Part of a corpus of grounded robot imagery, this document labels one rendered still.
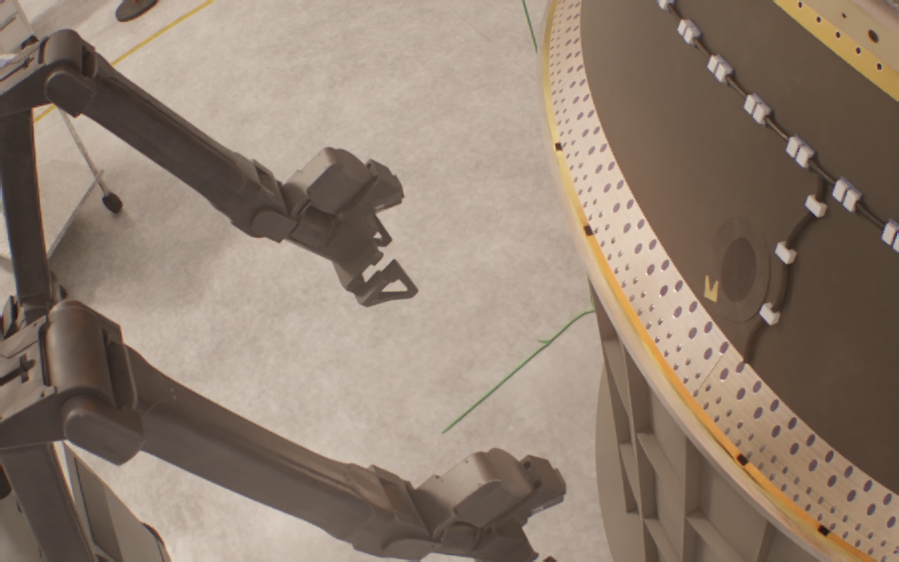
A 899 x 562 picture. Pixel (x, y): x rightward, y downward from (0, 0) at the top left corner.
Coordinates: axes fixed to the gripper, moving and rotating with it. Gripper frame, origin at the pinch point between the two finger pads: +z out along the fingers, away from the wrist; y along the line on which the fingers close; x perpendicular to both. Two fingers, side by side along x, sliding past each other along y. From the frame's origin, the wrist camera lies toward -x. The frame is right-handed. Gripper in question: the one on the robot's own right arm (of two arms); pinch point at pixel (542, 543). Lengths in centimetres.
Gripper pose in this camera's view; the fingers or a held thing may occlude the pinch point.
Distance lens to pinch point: 112.1
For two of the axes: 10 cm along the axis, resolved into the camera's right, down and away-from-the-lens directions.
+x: -6.7, 6.6, 3.3
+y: -3.8, -6.9, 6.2
